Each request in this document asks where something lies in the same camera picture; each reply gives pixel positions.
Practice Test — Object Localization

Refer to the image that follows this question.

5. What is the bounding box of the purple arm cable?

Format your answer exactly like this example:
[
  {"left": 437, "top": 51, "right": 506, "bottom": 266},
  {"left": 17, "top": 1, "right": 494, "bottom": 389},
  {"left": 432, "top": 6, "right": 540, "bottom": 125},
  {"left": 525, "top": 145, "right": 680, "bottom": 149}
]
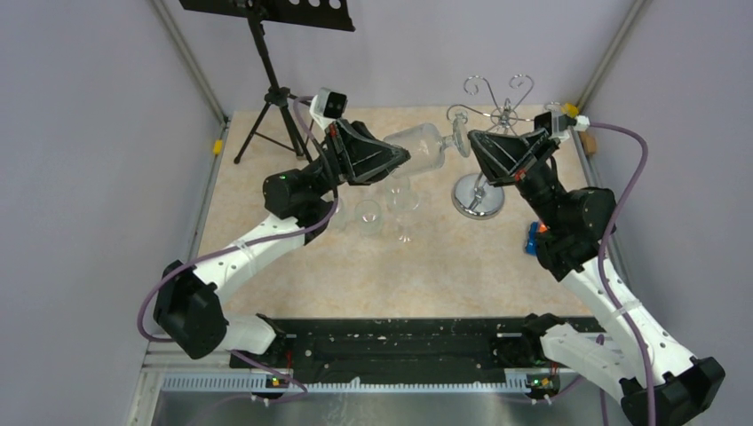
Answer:
[
  {"left": 588, "top": 122, "right": 657, "bottom": 426},
  {"left": 136, "top": 97, "right": 343, "bottom": 406}
]

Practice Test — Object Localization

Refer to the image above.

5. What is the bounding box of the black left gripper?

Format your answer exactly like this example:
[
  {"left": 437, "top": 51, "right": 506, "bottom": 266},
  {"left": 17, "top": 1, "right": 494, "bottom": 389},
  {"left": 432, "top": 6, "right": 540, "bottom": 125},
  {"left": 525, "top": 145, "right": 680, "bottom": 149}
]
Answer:
[{"left": 304, "top": 118, "right": 410, "bottom": 201}]

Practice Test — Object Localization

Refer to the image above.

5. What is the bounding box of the ribbed clear wine glass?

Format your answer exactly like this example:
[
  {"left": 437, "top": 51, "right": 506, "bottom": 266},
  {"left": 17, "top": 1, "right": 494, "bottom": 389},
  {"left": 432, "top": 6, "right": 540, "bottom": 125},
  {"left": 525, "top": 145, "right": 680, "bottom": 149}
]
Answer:
[{"left": 329, "top": 197, "right": 349, "bottom": 231}]

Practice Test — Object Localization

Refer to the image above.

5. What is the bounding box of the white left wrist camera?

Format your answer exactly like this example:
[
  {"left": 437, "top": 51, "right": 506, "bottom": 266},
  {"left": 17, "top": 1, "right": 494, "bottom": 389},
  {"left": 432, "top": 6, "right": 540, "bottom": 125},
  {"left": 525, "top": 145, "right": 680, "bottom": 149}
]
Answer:
[{"left": 309, "top": 88, "right": 348, "bottom": 130}]

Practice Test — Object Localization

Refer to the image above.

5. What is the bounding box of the black music stand tripod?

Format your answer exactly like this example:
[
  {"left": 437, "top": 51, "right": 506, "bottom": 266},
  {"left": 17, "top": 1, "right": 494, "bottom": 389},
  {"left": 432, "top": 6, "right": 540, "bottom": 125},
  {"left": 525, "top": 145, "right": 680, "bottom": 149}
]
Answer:
[{"left": 180, "top": 0, "right": 355, "bottom": 164}]

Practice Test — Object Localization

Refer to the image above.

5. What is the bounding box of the yellow corner clamp right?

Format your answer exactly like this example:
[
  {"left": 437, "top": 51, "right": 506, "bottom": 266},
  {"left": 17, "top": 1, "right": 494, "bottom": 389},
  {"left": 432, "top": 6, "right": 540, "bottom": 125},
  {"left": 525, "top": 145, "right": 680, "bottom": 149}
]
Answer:
[{"left": 560, "top": 103, "right": 580, "bottom": 118}]

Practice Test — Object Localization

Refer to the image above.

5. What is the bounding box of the chrome wine glass rack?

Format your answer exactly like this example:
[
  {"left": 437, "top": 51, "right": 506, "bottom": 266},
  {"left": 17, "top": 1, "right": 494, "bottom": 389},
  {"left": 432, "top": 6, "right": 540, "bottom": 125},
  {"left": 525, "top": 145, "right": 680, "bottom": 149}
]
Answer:
[{"left": 446, "top": 74, "right": 567, "bottom": 220}]

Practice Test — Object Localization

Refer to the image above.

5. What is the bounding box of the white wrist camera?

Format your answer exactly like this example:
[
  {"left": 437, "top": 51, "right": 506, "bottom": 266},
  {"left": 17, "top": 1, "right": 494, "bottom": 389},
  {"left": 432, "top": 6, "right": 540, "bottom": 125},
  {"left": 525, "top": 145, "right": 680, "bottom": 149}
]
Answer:
[
  {"left": 534, "top": 111, "right": 591, "bottom": 141},
  {"left": 309, "top": 88, "right": 348, "bottom": 130}
]

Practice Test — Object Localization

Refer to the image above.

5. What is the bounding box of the blue orange toy truck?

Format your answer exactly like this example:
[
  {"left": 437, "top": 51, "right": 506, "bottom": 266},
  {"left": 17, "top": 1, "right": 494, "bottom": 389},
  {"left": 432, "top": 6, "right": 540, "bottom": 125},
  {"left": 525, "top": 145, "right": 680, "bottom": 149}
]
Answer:
[{"left": 524, "top": 221, "right": 547, "bottom": 256}]

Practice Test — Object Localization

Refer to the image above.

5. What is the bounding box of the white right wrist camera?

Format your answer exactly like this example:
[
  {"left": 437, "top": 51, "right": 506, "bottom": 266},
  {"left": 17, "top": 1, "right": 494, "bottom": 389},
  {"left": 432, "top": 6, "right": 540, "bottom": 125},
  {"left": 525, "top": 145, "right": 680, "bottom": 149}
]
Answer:
[{"left": 534, "top": 111, "right": 591, "bottom": 141}]

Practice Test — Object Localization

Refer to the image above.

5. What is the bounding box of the wooden block at wall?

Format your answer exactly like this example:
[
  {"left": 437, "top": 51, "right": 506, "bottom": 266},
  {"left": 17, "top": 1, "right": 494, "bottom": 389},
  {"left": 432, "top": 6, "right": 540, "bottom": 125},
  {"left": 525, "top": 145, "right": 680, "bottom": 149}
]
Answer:
[{"left": 579, "top": 131, "right": 598, "bottom": 156}]

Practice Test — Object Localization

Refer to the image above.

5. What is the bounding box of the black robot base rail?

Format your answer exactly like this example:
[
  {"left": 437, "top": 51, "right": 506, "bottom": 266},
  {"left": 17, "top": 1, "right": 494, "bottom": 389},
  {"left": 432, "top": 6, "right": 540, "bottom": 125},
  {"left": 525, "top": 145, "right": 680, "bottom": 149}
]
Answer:
[{"left": 229, "top": 315, "right": 584, "bottom": 398}]

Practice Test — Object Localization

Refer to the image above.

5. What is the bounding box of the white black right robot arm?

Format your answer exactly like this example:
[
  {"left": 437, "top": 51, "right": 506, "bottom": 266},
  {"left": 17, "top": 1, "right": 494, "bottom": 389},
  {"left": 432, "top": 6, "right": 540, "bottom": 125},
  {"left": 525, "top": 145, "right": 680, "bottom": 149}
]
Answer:
[{"left": 468, "top": 129, "right": 725, "bottom": 425}]

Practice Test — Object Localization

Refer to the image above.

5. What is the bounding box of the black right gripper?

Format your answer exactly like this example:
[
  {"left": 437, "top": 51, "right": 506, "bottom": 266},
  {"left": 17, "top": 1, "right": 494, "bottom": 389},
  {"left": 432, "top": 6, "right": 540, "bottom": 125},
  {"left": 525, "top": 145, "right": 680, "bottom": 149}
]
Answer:
[{"left": 465, "top": 128, "right": 565, "bottom": 230}]

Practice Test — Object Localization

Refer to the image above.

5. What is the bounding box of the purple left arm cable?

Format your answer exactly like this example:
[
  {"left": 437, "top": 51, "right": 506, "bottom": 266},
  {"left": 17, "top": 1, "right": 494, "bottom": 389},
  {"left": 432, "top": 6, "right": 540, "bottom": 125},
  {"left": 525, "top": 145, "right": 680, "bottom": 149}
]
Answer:
[{"left": 136, "top": 97, "right": 343, "bottom": 406}]

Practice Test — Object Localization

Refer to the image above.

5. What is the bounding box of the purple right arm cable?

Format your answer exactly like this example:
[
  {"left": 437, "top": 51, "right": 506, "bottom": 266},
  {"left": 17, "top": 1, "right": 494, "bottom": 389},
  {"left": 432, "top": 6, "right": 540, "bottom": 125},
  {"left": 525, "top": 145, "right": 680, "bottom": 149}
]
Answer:
[{"left": 588, "top": 122, "right": 657, "bottom": 426}]

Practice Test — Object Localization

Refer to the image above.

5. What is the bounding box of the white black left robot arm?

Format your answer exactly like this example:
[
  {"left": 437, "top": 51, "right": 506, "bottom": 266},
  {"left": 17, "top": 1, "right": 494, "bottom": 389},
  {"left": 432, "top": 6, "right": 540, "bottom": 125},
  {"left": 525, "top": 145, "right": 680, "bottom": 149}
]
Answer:
[{"left": 153, "top": 119, "right": 410, "bottom": 367}]

